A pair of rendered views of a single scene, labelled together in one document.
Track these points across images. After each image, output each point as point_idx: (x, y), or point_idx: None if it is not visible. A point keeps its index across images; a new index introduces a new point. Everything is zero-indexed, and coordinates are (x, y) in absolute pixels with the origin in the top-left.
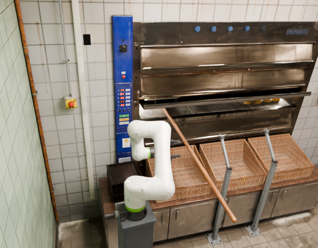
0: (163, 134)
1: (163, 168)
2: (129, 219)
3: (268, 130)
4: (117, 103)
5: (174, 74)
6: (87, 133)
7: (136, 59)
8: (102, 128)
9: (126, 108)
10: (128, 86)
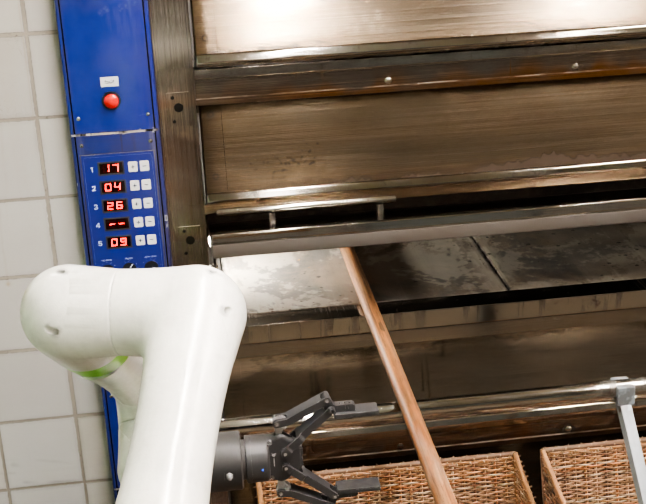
0: (187, 328)
1: (146, 499)
2: None
3: None
4: (95, 231)
5: (366, 85)
6: None
7: (168, 18)
8: (36, 358)
9: (141, 256)
10: (138, 148)
